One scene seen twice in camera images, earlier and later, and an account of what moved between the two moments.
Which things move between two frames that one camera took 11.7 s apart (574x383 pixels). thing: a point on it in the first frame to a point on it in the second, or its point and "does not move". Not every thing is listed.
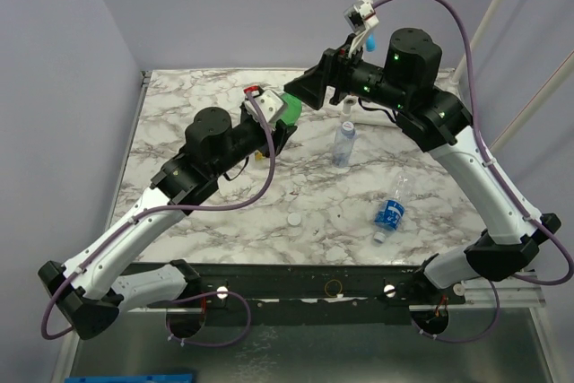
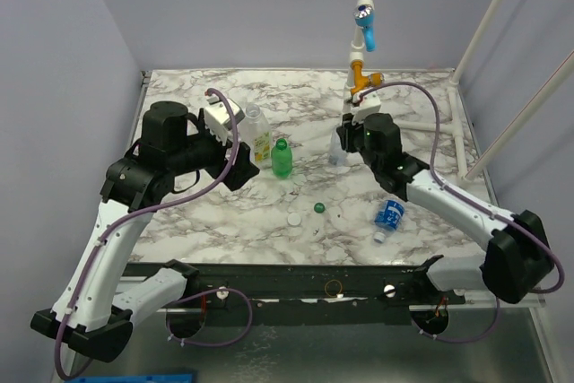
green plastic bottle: (292, 108) to (282, 159)
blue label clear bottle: (389, 212) does not move
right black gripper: (330, 73) to (344, 134)
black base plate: (304, 294) does not move
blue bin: (183, 378) does not move
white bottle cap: (294, 219) does not move
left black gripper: (281, 134) to (242, 168)
